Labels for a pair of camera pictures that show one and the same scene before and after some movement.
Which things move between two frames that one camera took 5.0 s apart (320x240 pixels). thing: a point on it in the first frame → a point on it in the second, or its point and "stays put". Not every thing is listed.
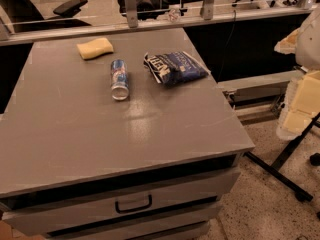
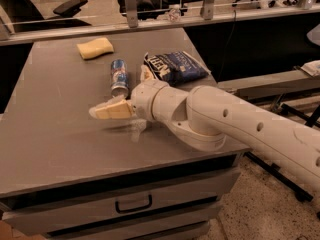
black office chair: [23, 15] stays put
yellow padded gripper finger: [288, 44] → [114, 108]
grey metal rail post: [208, 1] stays put
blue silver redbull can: [119, 80] stays put
